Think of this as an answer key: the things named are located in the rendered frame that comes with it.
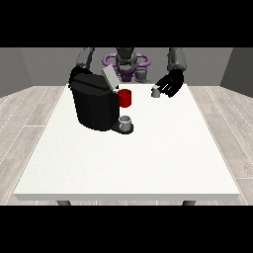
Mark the small grey cup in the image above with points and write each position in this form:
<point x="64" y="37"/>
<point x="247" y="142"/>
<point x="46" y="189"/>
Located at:
<point x="125" y="123"/>

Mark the grey robot trunk purple rings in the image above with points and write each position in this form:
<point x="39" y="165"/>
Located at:
<point x="125" y="66"/>

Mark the black coffee machine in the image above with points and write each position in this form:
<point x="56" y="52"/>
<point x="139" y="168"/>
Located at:
<point x="95" y="103"/>

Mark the red pod holder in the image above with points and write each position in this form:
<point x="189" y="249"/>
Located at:
<point x="124" y="98"/>

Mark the small grey coffee pod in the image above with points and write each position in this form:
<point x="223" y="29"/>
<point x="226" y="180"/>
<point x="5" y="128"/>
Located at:
<point x="155" y="92"/>

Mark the dark table leg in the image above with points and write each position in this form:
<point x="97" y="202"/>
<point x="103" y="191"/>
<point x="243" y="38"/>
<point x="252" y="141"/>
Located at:
<point x="188" y="202"/>
<point x="63" y="202"/>

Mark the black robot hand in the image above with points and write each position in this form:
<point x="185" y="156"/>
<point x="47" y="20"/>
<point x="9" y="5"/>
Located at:
<point x="76" y="71"/>
<point x="171" y="83"/>

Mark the pale grey machine lid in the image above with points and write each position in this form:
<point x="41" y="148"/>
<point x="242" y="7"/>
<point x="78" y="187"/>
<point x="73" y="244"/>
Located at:
<point x="110" y="76"/>

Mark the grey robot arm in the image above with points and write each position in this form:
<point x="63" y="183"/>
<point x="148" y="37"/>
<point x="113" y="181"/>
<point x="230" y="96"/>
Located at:
<point x="176" y="59"/>
<point x="85" y="58"/>

